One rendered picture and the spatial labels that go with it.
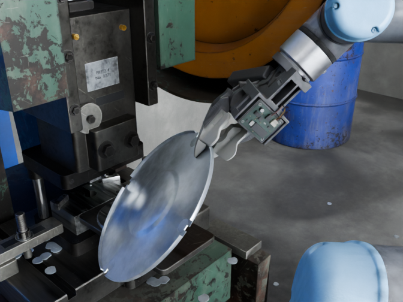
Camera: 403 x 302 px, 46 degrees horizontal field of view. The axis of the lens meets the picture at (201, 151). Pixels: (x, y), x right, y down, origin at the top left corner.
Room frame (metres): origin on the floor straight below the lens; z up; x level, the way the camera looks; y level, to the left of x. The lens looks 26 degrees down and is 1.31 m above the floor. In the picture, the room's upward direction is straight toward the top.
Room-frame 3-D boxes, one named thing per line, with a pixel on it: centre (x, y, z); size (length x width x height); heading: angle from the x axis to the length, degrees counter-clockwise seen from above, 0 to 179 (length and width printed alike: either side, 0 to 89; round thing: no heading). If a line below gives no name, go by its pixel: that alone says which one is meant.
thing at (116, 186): (0.87, 0.24, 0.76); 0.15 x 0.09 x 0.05; 138
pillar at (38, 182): (0.86, 0.34, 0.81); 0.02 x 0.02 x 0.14
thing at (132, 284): (0.76, 0.11, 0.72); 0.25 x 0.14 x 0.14; 48
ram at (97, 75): (0.85, 0.21, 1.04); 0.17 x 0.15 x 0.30; 48
